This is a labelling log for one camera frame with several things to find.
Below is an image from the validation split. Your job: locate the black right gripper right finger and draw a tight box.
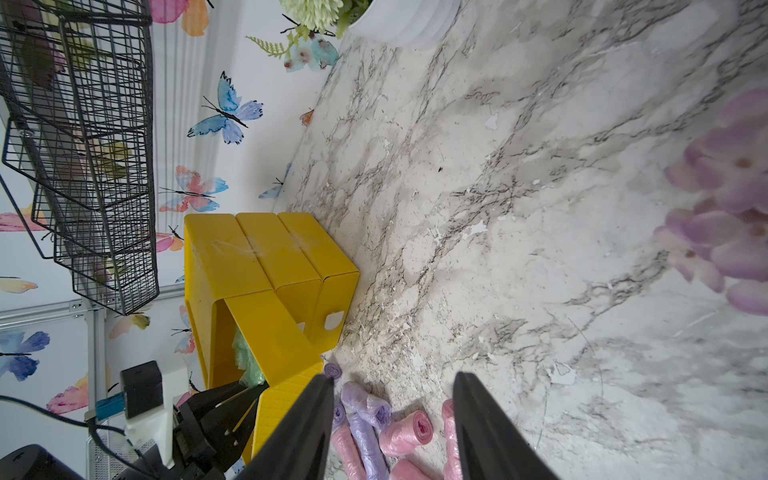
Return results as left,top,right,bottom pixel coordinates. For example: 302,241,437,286
452,372,558,480

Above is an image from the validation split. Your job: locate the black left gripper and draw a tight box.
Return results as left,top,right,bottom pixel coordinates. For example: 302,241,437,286
116,381,269,479

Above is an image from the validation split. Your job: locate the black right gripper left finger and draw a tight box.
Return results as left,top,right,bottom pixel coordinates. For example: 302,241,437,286
235,374,334,480

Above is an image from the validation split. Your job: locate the pink roll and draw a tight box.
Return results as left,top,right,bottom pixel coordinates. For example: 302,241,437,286
442,398,463,480
330,424,367,480
379,410,434,457
389,459,430,480

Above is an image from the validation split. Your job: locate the green roll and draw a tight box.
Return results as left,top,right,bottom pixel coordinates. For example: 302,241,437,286
233,328,266,388

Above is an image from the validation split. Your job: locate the yellow three-drawer box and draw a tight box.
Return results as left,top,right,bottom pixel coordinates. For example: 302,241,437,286
184,212,360,461

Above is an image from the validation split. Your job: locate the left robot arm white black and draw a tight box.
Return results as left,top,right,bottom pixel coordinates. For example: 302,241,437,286
1,381,268,479

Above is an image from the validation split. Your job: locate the purple roll angled centre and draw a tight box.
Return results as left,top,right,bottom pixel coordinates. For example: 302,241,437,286
341,381,392,430

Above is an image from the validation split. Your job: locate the purple roll upper left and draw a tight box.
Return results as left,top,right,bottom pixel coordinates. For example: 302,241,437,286
323,362,343,382

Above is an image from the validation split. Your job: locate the pink roll bottom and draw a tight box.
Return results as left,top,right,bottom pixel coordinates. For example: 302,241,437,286
389,459,430,480

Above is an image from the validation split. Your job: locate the pink artificial flower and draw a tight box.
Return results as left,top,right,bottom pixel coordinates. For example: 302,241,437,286
654,87,767,316

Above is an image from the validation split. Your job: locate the white pot with green plant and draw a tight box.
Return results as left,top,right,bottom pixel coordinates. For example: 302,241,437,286
249,0,461,58

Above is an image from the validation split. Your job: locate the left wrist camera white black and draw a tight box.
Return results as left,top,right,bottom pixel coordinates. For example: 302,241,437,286
86,358,189,479

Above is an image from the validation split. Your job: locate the black wire wall basket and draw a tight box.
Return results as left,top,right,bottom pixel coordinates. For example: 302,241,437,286
1,1,160,315

